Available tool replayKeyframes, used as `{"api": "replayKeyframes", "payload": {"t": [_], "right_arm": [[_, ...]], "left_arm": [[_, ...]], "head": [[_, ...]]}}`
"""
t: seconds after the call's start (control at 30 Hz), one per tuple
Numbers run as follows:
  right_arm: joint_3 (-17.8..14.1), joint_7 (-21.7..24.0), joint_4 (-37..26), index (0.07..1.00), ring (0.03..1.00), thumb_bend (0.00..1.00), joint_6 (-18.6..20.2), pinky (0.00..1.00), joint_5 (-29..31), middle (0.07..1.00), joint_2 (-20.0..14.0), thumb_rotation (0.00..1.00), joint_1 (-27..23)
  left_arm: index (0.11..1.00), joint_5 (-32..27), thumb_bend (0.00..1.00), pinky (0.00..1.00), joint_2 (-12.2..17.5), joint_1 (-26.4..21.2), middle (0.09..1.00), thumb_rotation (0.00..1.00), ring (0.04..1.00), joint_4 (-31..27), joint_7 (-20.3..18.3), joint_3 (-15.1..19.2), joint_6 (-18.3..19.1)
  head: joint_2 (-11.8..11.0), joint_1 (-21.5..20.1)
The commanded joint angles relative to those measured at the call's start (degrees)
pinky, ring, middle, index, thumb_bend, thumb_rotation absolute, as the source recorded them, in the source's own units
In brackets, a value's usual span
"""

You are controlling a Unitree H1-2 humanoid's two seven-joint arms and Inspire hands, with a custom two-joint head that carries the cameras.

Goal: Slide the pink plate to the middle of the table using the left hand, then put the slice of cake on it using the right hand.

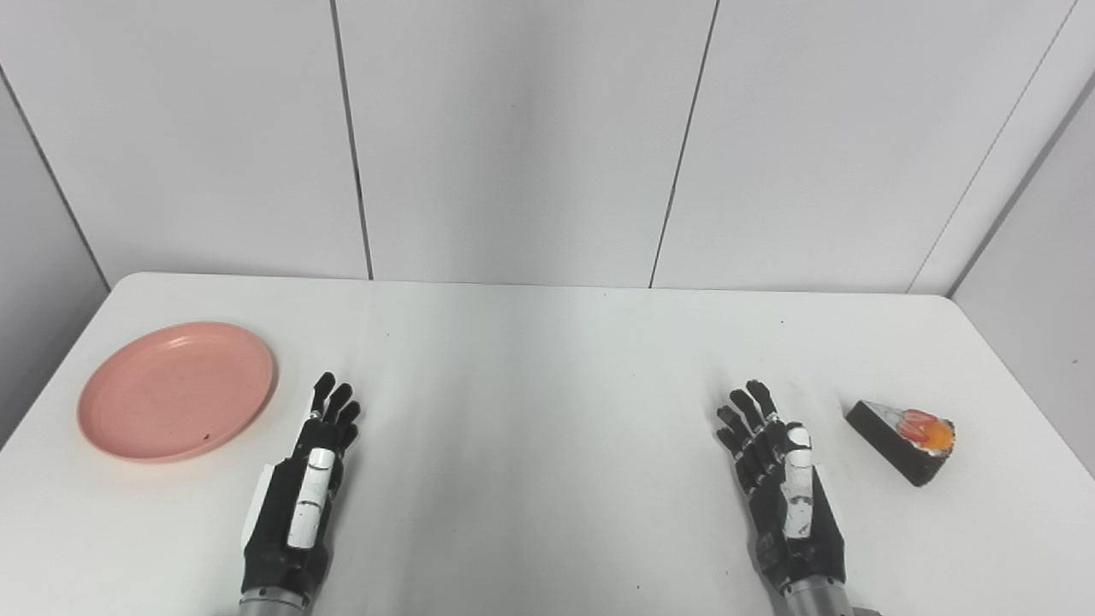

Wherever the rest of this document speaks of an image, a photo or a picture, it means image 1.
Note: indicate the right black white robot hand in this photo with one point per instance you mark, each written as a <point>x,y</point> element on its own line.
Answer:
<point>791,505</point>

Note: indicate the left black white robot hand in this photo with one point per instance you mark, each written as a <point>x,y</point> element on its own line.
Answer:
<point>295,505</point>

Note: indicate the chocolate cake slice with fruit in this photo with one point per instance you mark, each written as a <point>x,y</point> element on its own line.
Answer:
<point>907,438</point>

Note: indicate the pink round plate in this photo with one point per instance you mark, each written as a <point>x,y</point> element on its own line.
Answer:
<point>177,391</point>

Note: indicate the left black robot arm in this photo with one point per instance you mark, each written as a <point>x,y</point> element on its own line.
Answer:
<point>272,602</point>

